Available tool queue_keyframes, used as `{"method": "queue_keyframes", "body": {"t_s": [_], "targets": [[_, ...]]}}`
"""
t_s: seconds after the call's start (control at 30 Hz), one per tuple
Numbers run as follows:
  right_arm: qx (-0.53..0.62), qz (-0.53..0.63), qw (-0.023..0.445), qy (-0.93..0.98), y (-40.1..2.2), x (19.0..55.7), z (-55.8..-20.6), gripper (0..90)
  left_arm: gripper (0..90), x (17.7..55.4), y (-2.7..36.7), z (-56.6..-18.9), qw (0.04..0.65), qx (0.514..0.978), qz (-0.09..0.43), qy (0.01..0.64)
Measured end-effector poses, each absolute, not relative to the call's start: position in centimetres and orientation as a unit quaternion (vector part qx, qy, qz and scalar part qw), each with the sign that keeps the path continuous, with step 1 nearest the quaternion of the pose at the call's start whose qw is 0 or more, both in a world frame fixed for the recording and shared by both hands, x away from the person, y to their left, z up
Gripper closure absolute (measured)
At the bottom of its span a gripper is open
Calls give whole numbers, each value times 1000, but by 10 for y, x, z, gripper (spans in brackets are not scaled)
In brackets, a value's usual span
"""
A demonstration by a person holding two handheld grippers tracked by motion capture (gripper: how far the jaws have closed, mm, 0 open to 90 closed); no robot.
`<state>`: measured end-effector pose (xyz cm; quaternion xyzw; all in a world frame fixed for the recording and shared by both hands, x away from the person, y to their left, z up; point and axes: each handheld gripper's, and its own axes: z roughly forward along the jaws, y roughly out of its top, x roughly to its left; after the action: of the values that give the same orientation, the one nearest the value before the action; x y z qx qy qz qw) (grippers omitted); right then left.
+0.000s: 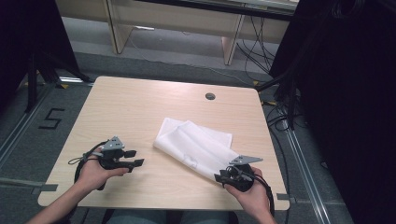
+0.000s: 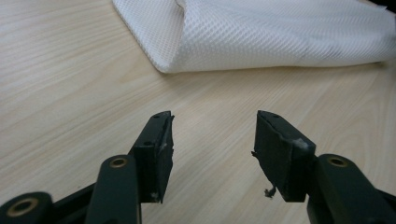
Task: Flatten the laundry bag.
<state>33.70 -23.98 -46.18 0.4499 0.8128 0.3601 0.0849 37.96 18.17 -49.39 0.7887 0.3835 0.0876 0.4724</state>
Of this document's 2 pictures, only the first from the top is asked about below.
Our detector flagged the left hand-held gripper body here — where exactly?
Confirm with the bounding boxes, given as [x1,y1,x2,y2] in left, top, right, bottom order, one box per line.
[92,135,126,171]

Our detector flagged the black floor cables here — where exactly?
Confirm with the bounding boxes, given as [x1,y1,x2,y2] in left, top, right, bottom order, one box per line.
[262,98,295,224]

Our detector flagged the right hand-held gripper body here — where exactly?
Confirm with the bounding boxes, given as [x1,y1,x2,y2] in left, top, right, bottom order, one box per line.
[226,155,264,192]

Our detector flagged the person's left hand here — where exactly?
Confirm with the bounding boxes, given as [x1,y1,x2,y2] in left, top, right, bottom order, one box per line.
[75,156,130,192]

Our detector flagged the person's right hand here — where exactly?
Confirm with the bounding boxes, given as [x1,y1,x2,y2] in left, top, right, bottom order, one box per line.
[224,167,272,217]

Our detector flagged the light wooden desk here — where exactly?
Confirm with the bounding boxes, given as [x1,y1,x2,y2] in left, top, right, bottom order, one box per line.
[55,0,300,66]

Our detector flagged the metal floor rail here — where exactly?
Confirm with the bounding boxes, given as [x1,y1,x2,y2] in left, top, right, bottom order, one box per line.
[0,83,57,169]
[282,120,333,224]

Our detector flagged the white mesh laundry bag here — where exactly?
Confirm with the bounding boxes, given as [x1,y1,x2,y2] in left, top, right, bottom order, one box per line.
[152,117,241,182]

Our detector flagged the black curtain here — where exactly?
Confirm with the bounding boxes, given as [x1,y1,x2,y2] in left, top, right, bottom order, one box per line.
[0,0,80,105]
[269,0,396,224]

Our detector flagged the bundle of black cables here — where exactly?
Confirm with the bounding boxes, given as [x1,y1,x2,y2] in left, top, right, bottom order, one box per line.
[234,15,281,76]

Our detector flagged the black metal stand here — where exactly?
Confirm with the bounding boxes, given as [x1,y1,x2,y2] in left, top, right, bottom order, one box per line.
[255,69,302,132]
[23,50,94,114]

